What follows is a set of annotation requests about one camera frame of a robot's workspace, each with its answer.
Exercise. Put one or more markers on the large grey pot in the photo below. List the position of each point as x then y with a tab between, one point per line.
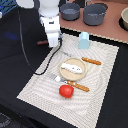
94	13

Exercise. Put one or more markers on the red toy tomato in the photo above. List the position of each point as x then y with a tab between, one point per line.
66	91

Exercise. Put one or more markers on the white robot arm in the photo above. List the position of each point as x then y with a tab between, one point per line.
49	17

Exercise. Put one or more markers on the brown toy sausage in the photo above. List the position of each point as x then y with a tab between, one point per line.
42	42

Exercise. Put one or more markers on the beige bowl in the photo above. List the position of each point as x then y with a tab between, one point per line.
124	16

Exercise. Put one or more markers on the round wooden plate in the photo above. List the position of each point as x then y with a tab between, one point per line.
73	76

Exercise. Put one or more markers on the wooden handled fork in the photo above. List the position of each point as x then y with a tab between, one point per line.
60	79

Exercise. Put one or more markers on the beige woven placemat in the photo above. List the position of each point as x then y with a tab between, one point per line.
83	108

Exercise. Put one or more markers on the white toy fish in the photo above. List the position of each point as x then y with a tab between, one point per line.
72	68

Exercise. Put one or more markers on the wooden handled knife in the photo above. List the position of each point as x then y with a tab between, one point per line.
84	59

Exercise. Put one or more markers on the blue basket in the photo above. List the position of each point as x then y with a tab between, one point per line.
7	5

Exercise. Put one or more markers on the small toy milk carton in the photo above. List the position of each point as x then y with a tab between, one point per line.
83	42

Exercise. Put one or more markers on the small grey pot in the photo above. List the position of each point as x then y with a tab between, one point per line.
70	11

